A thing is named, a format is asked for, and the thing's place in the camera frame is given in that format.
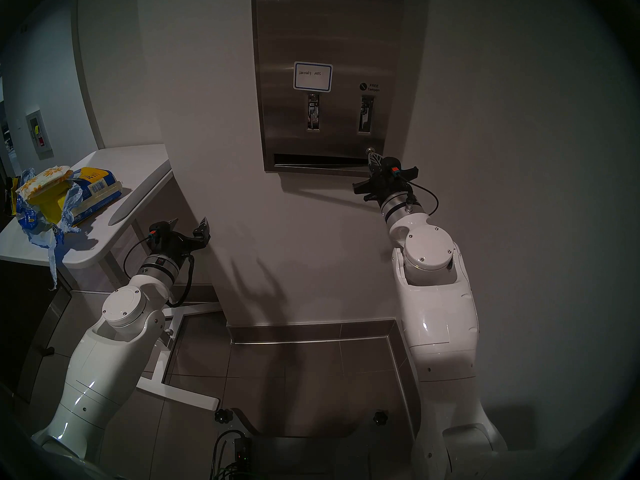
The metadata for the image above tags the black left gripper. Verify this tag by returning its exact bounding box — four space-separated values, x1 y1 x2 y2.
150 217 211 265

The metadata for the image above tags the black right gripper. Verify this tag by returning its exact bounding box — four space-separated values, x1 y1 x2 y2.
352 153 419 201

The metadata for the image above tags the stainless steel dispenser door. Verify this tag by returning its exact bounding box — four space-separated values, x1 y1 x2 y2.
256 0 403 172

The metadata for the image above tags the stainless steel dispenser cabinet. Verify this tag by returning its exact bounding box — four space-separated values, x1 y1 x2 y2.
251 0 431 178

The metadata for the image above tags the white table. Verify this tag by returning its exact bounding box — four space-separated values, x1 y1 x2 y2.
0 144 222 412

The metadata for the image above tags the blue pad package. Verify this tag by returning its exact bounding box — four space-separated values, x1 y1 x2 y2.
15 166 123 290

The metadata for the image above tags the white label blue border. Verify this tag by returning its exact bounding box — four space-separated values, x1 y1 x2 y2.
293 61 334 93

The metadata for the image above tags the yellow wrapped pad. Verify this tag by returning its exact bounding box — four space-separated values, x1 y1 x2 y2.
30 184 71 225

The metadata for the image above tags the white pad orange flower print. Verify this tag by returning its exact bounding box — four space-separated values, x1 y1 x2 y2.
16 165 73 200

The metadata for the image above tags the black yellow packet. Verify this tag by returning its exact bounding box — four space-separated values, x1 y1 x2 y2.
5 176 21 217

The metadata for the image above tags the black power box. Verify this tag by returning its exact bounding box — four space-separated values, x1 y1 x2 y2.
210 429 256 480

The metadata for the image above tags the thick black cable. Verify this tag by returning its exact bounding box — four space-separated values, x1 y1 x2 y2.
167 254 196 307

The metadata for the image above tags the thin black cable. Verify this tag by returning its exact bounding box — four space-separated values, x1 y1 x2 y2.
122 236 153 280

